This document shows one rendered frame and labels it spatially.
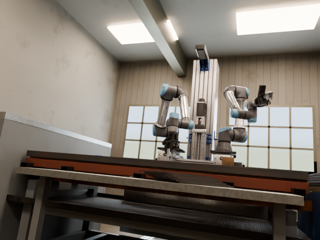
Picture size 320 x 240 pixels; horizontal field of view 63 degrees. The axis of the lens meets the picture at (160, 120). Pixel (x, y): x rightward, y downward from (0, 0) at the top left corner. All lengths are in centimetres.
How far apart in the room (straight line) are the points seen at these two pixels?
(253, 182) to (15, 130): 138
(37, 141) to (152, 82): 457
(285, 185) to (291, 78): 467
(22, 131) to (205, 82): 178
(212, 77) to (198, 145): 74
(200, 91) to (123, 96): 384
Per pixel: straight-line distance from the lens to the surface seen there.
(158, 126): 246
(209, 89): 275
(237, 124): 251
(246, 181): 130
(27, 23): 447
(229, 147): 242
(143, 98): 616
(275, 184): 131
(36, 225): 147
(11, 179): 183
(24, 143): 186
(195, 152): 256
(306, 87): 585
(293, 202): 100
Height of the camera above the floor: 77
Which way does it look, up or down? 12 degrees up
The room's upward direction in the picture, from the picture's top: 6 degrees clockwise
